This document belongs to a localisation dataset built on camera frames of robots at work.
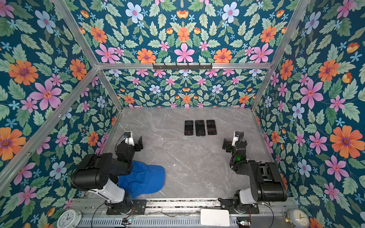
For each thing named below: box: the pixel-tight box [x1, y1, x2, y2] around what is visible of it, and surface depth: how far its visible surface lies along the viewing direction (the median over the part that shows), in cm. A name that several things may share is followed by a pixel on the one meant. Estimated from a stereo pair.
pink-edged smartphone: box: [206, 119, 218, 136], surface depth 109 cm
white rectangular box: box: [200, 208, 231, 227], surface depth 68 cm
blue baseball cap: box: [118, 160, 166, 199], surface depth 82 cm
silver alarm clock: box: [282, 208, 310, 228], surface depth 68 cm
